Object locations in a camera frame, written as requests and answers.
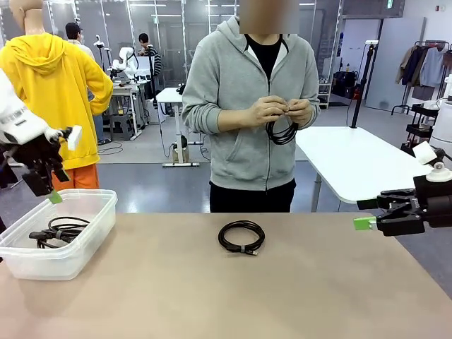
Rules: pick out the black trousers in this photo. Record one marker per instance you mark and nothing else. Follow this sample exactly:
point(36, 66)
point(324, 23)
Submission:
point(250, 201)

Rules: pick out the person's right forearm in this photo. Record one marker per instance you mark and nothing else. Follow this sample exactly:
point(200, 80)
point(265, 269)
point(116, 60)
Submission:
point(233, 120)

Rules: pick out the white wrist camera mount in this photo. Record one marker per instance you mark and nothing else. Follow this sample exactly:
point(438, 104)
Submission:
point(75, 137)
point(425, 153)

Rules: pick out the black utility cart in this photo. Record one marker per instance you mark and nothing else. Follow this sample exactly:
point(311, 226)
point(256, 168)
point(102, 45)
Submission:
point(420, 120)

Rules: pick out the person's right hand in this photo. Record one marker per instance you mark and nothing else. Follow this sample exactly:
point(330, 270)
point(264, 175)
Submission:
point(266, 112)

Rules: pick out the gray step stool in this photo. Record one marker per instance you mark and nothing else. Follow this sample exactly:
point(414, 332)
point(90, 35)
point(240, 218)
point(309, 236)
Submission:
point(120, 127)

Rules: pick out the white camera stand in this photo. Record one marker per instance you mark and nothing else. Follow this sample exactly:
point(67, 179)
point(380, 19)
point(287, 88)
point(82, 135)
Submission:
point(99, 42)

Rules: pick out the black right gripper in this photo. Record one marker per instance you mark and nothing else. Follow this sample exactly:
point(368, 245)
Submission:
point(438, 205)

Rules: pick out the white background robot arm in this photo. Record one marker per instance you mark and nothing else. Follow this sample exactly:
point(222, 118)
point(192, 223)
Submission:
point(124, 54)

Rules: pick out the gray zip hoodie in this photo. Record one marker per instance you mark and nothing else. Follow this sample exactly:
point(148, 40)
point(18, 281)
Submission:
point(226, 88)

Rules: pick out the clear plastic storage box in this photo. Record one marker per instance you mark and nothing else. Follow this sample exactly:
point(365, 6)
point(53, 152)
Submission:
point(53, 261)

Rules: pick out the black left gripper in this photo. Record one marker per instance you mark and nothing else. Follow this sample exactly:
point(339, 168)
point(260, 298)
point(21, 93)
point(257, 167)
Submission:
point(40, 153)

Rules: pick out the pale mannequin head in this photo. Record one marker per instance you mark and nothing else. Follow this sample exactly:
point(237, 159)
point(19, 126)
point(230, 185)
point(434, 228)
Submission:
point(33, 17)

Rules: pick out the person's left hand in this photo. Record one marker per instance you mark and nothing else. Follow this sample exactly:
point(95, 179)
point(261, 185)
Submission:
point(302, 113)

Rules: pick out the black tripod pole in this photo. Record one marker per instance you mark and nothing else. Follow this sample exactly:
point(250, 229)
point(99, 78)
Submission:
point(360, 99)

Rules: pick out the background workbench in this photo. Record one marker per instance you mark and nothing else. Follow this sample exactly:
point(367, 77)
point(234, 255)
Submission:
point(121, 90)

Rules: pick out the person in striped shirt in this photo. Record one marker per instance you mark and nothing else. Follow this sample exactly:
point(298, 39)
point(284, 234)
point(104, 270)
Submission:
point(153, 60)

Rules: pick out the small white desk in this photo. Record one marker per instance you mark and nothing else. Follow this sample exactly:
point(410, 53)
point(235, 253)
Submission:
point(166, 93)

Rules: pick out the orange shorts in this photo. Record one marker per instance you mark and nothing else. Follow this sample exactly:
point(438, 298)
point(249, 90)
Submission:
point(83, 178)

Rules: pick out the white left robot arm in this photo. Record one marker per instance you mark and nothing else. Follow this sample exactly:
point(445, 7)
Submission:
point(17, 113)

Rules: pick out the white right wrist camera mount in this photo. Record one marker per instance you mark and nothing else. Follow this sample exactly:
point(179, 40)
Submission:
point(425, 153)

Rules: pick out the man in black cap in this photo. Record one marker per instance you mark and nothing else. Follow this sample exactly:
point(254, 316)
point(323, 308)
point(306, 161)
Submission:
point(73, 30)

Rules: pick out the large white table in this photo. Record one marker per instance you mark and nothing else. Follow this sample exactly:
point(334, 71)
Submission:
point(353, 166)

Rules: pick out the white cylindrical bin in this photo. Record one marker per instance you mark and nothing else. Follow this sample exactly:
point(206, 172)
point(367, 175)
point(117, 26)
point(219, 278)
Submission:
point(443, 123)

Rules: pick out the clothes rack with garments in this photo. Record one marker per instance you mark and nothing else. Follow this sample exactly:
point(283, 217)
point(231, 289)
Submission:
point(423, 67)

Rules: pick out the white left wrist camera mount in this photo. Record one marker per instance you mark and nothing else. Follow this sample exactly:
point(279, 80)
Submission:
point(75, 137)

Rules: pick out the yellow hoodie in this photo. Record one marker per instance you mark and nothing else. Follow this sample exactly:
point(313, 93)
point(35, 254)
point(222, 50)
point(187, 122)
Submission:
point(53, 88)

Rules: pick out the black bags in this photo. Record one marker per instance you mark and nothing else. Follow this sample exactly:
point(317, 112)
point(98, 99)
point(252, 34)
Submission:
point(344, 84)

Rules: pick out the white shoe rack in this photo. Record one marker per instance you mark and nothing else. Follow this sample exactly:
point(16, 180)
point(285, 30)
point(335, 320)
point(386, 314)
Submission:
point(325, 95)

